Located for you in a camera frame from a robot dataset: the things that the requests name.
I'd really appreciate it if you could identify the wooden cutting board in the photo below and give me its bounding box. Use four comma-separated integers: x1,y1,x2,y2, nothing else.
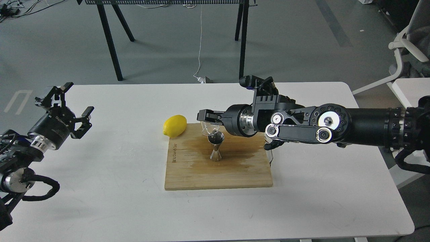
164,123,273,191

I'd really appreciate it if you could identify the white hanging cable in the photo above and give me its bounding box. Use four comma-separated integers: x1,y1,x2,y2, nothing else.
193,0,214,84

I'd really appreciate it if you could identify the floor cables bundle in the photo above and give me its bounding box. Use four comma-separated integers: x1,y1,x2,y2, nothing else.
0,0,68,24

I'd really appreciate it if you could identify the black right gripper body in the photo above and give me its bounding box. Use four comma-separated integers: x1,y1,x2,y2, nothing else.
221,104,256,137

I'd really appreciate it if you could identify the black metal table frame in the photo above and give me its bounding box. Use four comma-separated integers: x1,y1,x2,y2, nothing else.
77,0,257,82

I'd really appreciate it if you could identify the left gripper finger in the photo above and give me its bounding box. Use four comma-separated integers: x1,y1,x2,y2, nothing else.
69,106,95,139
34,82,74,115

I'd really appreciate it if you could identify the white side table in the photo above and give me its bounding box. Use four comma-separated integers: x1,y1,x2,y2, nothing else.
391,78,430,107

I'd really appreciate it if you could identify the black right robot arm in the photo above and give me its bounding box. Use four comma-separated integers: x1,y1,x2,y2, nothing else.
197,75,430,174

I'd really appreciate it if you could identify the white office chair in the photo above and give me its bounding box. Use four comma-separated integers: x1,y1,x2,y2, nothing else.
352,0,429,95

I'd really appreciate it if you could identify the small clear glass cup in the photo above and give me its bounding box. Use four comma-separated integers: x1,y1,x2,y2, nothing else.
200,121,219,136

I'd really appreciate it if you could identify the steel double jigger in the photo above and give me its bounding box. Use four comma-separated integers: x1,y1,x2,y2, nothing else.
208,131,224,161

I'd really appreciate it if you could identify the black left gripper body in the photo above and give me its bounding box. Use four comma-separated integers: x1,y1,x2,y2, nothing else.
28,109,75,150

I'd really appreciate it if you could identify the yellow lemon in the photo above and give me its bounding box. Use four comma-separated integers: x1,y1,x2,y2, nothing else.
163,115,187,138

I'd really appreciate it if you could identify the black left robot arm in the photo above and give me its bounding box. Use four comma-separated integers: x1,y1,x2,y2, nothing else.
0,82,94,230

